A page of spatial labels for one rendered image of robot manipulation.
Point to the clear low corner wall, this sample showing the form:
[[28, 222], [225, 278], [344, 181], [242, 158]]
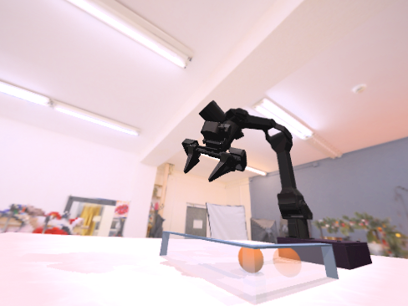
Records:
[[258, 275]]

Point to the clear pale blue l-shaped low wall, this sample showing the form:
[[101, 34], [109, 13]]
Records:
[[258, 246]]

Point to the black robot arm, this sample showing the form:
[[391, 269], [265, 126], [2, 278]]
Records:
[[219, 125]]

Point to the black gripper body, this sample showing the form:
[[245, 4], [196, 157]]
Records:
[[214, 149]]

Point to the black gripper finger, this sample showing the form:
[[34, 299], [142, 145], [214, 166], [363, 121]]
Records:
[[225, 165], [192, 158]]

